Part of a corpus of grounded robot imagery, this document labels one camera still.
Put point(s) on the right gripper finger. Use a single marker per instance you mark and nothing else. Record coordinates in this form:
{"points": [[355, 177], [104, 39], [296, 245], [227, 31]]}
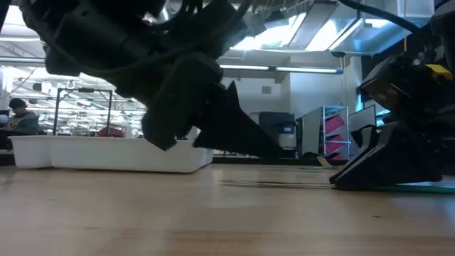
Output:
{"points": [[398, 160], [364, 137]]}

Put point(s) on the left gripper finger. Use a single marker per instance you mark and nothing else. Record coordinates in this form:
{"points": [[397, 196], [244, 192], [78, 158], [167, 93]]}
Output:
{"points": [[231, 135]]}

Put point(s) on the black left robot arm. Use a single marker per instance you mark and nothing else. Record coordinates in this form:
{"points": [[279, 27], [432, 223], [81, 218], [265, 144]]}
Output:
{"points": [[89, 35]]}

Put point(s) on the grey whiteboard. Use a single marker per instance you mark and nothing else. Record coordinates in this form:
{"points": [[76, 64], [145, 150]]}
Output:
{"points": [[362, 113]]}

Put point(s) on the pink storage bin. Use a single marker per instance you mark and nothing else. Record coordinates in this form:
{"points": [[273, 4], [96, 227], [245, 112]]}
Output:
{"points": [[334, 145], [334, 124], [337, 156]]}

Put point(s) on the metal shelf rack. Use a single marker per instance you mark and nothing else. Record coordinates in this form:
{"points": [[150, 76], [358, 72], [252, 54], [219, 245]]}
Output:
{"points": [[336, 106]]}

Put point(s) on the grey panel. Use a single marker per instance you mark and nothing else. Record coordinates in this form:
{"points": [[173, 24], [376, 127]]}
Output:
{"points": [[312, 131]]}

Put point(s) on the dark grey cabinet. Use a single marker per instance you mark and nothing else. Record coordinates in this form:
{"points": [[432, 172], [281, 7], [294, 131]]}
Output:
{"points": [[284, 124]]}

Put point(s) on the red bin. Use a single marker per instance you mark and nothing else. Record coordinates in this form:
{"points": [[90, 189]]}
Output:
{"points": [[110, 132]]}

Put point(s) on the ceiling light strip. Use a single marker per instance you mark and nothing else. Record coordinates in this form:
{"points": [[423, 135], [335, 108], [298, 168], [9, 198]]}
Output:
{"points": [[284, 68]]}

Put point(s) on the white plastic cutlery tray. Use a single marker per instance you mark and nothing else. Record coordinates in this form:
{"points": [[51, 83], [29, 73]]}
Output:
{"points": [[89, 154]]}

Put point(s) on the person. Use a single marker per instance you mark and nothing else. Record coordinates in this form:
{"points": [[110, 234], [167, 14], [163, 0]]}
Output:
{"points": [[23, 122]]}

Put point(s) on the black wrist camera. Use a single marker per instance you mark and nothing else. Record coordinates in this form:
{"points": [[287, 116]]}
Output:
{"points": [[384, 90]]}

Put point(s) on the grey wall vent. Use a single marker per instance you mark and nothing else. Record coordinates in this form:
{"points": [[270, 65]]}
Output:
{"points": [[266, 90]]}

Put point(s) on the silver ventilation duct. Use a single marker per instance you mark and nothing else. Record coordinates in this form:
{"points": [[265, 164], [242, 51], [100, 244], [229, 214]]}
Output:
{"points": [[373, 35]]}

